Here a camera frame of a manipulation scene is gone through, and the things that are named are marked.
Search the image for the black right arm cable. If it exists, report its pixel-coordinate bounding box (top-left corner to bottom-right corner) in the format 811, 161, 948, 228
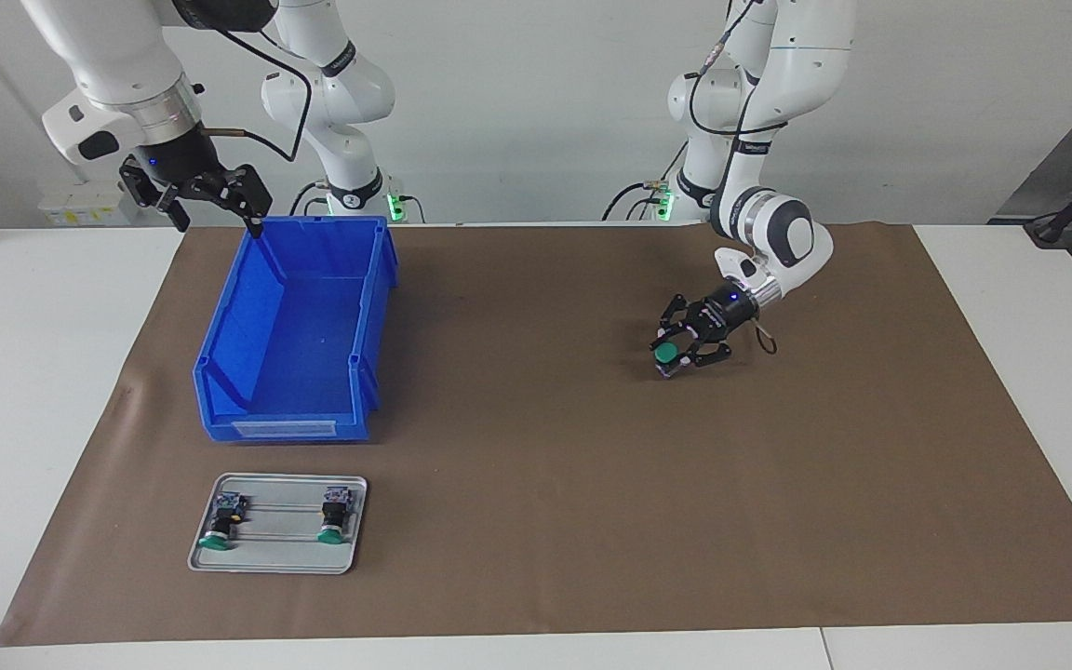
199, 23, 314, 165

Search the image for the grey metal tray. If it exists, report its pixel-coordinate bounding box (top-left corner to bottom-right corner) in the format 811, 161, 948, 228
187, 473, 369, 575

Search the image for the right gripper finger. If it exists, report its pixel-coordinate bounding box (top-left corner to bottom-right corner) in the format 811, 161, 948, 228
118, 157, 192, 235
190, 165, 275, 242

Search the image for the brown paper table mat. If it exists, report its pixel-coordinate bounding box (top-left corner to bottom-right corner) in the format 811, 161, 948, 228
0, 221, 1072, 648

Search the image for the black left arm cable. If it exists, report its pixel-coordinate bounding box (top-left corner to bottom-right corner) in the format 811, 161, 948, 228
685, 0, 784, 357

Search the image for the green push button labelled base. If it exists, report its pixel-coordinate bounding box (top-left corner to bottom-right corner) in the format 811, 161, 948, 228
198, 491, 248, 552

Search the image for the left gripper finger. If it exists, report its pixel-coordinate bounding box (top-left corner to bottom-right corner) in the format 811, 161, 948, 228
658, 294, 701, 342
680, 341, 733, 375

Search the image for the blue plastic storage bin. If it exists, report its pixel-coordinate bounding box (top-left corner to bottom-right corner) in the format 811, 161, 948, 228
193, 215, 399, 443

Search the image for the green push button white base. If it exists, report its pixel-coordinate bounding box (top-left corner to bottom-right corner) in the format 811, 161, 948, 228
316, 484, 354, 545

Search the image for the black left base cable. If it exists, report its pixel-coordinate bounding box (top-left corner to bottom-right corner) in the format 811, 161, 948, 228
601, 180, 677, 222

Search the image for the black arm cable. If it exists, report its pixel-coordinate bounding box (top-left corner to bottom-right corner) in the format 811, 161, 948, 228
199, 23, 314, 165
685, 0, 784, 357

